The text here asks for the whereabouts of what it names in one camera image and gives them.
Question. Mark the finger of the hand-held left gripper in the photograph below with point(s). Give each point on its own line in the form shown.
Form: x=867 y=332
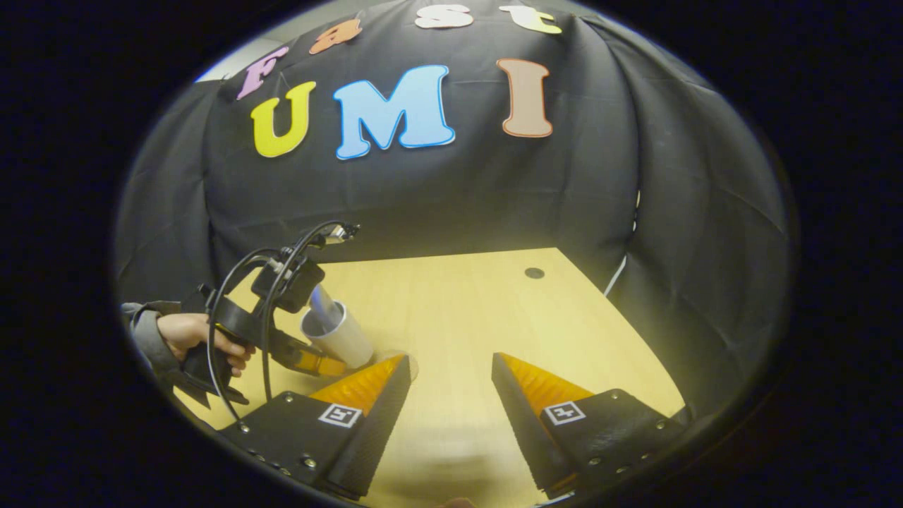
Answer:
x=321 y=365

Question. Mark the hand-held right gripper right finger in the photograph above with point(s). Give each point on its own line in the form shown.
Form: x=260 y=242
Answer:
x=607 y=430

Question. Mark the black backdrop cloth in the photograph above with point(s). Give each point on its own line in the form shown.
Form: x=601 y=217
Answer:
x=494 y=190

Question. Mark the light wooden desktop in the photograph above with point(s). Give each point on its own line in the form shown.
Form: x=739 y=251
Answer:
x=465 y=310

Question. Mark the white toothpaste tube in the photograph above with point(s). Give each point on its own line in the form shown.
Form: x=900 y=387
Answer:
x=324 y=303

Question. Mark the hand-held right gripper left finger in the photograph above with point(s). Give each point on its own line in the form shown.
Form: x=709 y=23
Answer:
x=335 y=451

